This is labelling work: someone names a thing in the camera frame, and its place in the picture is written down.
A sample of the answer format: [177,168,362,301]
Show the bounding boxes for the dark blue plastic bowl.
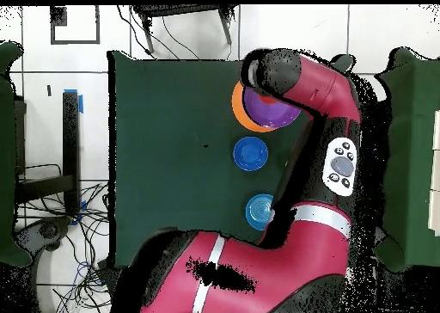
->
[232,136,270,172]

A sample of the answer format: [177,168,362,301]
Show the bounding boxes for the large yellow plastic bowl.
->
[230,80,278,134]

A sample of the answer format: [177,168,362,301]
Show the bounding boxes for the purple plastic bowl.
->
[241,87,303,129]

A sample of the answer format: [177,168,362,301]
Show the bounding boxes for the light blue plastic bowl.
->
[244,193,275,232]

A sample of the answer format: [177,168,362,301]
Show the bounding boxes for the dark green tablecloth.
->
[107,50,357,271]

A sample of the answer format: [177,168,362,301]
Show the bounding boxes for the blue tape strip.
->
[64,88,84,115]

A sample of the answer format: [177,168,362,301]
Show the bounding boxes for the black metal stool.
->
[131,4,238,56]

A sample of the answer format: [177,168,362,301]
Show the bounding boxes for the black chair base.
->
[13,216,73,255]

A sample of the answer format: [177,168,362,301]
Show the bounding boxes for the green cloth side table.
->
[0,40,34,267]
[376,47,440,273]

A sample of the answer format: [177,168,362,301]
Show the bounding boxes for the white boxes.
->
[427,109,440,236]

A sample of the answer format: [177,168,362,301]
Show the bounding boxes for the tangle of floor cables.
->
[15,163,118,313]

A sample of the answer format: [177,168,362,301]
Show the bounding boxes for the black table frame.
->
[15,91,81,215]

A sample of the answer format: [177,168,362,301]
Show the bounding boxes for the black square floor frame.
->
[50,5,101,46]

